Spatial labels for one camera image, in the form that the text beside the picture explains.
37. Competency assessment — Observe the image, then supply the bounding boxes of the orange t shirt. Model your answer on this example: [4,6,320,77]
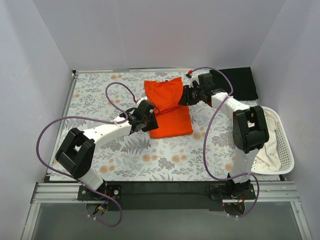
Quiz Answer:
[144,77,193,139]

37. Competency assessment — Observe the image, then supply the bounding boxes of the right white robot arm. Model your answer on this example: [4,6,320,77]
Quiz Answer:
[178,70,269,199]

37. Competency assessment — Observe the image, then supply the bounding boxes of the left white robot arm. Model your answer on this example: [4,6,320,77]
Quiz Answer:
[55,98,159,194]

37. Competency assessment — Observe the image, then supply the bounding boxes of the folded black t shirt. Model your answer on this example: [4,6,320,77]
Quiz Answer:
[209,67,259,101]

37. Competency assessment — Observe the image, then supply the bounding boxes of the cream t shirt in basket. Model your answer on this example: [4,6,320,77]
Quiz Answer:
[255,111,281,173]

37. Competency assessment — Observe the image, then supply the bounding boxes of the white perforated laundry basket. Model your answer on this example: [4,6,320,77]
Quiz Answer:
[251,106,295,175]

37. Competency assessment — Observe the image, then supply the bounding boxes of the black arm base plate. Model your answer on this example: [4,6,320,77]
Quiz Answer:
[44,177,256,215]

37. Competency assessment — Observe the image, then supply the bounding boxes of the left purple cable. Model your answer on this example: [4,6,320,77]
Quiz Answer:
[36,81,138,228]

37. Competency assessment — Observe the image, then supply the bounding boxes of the aluminium frame rail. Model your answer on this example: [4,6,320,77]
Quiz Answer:
[21,71,313,240]

